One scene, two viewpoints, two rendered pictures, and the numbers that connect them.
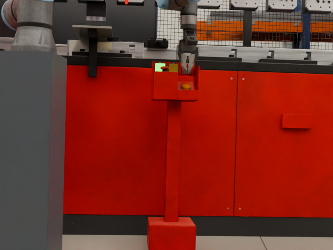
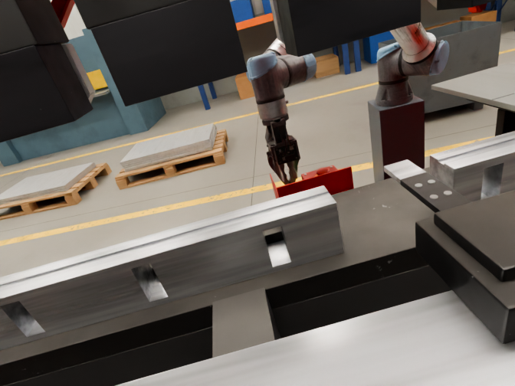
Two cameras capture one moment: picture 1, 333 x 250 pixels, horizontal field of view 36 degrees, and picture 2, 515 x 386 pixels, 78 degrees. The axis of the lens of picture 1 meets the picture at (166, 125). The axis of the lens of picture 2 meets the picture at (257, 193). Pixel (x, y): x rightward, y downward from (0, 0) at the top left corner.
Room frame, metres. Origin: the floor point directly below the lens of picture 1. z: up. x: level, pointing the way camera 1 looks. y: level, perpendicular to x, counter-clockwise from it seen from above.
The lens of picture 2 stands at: (3.08, -0.11, 1.22)
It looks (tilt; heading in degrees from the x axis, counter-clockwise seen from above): 28 degrees down; 185
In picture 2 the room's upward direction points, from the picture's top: 16 degrees counter-clockwise
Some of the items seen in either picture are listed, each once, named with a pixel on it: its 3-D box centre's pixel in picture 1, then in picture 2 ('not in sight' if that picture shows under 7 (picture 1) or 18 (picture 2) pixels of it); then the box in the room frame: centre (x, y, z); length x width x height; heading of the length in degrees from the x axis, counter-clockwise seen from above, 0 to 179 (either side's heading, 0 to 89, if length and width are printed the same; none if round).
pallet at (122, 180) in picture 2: not in sight; (176, 156); (-0.47, -1.22, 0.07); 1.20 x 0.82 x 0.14; 89
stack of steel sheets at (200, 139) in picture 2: not in sight; (172, 146); (-0.47, -1.22, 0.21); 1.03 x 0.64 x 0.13; 89
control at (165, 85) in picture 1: (174, 80); (311, 193); (2.27, -0.03, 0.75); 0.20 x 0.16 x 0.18; 95
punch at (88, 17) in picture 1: (96, 11); not in sight; (2.63, 0.38, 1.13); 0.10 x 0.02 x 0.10; 95
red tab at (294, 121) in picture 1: (296, 121); not in sight; (2.55, -0.65, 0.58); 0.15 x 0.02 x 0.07; 95
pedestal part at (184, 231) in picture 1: (171, 235); not in sight; (2.24, -0.03, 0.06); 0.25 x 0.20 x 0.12; 5
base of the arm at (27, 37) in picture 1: (34, 39); (393, 89); (1.70, 0.45, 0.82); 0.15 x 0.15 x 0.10
